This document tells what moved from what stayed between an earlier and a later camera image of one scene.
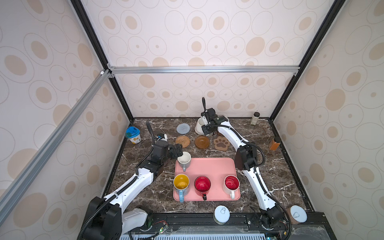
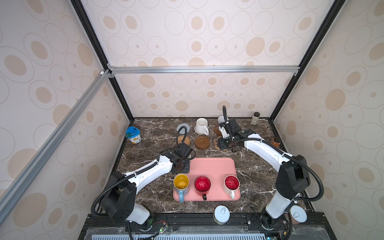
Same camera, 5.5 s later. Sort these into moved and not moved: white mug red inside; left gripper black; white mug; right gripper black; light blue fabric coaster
Moved: left gripper black; right gripper black
Not moved: white mug red inside; white mug; light blue fabric coaster
